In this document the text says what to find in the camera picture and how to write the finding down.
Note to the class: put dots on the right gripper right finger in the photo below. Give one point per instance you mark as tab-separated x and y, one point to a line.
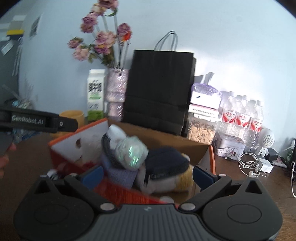
212	186

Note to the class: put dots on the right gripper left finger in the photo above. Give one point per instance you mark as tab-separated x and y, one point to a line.
84	185

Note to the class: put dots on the iridescent bundle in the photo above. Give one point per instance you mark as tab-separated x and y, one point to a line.
131	153

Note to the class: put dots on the person left hand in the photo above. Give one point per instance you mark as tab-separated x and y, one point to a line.
4	160

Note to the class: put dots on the white yellow plush toy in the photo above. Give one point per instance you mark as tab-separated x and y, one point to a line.
180	183

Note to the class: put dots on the orange cardboard box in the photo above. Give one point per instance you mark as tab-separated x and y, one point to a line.
65	157

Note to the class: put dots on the lavender knitted cloth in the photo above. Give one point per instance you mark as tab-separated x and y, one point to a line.
121	177

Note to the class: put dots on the white decorated tin box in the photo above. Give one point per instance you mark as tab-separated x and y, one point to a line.
228	146

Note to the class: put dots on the dark navy zip pouch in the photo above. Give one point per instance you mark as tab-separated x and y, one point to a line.
164	162

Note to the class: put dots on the clear jar of seeds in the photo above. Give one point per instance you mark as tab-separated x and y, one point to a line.
201	128

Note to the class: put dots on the white round jar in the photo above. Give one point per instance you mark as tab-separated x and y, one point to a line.
115	133

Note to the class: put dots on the white power adapter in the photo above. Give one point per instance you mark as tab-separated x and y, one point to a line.
265	165

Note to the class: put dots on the yellow ceramic mug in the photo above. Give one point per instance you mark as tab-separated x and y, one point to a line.
78	115

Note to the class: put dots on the black power adapter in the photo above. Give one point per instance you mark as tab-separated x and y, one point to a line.
272	154

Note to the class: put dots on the white flat box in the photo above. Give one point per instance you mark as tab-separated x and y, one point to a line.
201	110

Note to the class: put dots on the white robot figurine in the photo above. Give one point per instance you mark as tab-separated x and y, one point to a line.
265	141

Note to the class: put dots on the pack of water bottles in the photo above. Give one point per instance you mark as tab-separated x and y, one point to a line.
241	118

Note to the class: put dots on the dark green bottle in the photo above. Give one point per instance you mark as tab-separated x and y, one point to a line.
289	156

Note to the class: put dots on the purple tissue pack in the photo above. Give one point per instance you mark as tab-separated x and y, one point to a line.
205	95

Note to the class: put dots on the white green milk carton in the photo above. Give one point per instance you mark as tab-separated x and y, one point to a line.
95	94

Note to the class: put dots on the black paper bag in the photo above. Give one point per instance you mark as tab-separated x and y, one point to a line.
158	87

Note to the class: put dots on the purple wrapped vase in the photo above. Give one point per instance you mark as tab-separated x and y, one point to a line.
115	93

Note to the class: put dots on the dried pink rose bouquet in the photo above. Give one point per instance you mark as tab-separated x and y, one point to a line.
110	40

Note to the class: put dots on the white wired earphones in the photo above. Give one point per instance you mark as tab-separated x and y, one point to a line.
250	168

